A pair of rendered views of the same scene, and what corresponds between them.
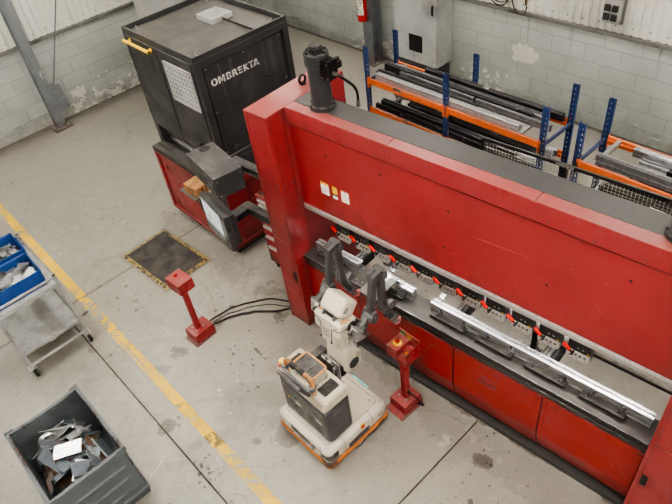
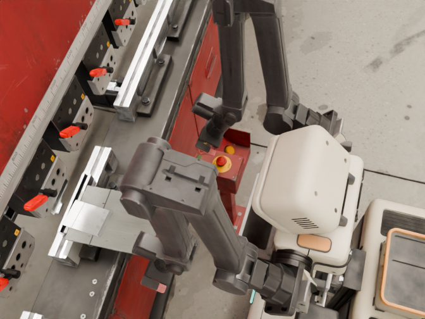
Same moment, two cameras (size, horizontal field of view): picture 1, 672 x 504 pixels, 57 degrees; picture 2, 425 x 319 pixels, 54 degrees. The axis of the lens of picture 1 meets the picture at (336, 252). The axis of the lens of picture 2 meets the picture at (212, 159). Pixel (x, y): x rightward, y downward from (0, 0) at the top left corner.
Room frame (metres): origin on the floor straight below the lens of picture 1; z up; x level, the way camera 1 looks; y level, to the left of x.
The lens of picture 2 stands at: (3.35, 0.32, 2.14)
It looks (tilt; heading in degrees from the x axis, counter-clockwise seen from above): 59 degrees down; 243
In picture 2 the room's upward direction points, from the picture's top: 9 degrees counter-clockwise
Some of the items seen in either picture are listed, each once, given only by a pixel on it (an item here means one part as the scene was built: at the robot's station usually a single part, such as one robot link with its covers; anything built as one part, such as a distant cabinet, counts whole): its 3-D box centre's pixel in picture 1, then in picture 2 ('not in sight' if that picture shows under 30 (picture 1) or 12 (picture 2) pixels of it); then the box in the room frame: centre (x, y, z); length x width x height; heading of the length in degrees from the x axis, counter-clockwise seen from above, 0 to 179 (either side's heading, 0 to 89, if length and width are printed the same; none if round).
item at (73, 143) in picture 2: (405, 260); (62, 114); (3.37, -0.51, 1.26); 0.15 x 0.09 x 0.17; 42
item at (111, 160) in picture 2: (395, 284); (86, 204); (3.46, -0.43, 0.92); 0.39 x 0.06 x 0.10; 42
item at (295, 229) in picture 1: (314, 206); not in sight; (4.34, 0.13, 1.15); 0.85 x 0.25 x 2.30; 132
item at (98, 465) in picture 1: (81, 464); not in sight; (2.60, 2.18, 0.36); 0.80 x 0.60 x 0.72; 38
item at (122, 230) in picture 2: (377, 285); (116, 219); (3.40, -0.29, 1.00); 0.26 x 0.18 x 0.01; 132
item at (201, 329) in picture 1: (189, 306); not in sight; (4.06, 1.43, 0.41); 0.25 x 0.20 x 0.83; 132
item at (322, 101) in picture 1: (328, 77); not in sight; (3.98, -0.13, 2.54); 0.33 x 0.25 x 0.47; 42
